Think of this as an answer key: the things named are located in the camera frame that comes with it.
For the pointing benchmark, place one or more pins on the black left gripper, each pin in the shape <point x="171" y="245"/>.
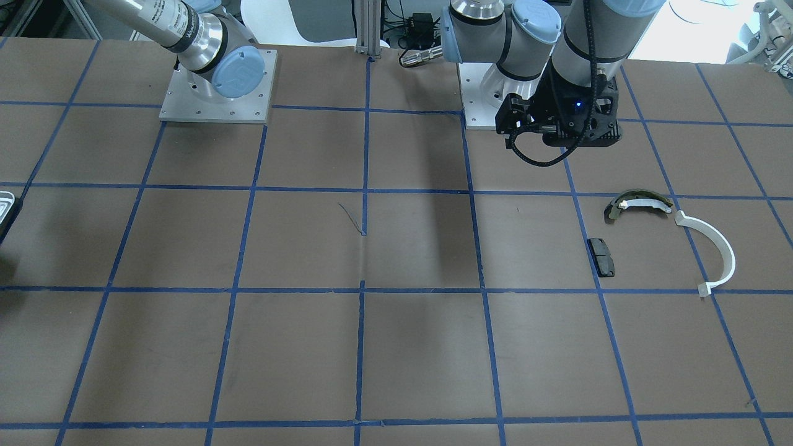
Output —
<point x="551" y="102"/>

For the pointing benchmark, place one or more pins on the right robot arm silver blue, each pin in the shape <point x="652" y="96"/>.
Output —
<point x="206" y="39"/>

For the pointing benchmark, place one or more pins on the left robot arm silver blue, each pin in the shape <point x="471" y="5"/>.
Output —
<point x="545" y="67"/>

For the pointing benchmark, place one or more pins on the ribbed silver metal tray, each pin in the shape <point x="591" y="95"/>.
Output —
<point x="8" y="209"/>

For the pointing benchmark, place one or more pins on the dark curved brake shoe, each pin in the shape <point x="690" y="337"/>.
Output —
<point x="636" y="198"/>

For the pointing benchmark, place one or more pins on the black brake pad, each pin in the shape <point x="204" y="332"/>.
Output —
<point x="601" y="256"/>

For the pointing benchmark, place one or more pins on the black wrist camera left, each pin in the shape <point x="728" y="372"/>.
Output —
<point x="517" y="115"/>

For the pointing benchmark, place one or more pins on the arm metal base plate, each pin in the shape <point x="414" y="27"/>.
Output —
<point x="484" y="88"/>
<point x="192" y="99"/>

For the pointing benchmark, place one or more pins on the aluminium frame post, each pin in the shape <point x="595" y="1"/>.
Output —
<point x="367" y="16"/>

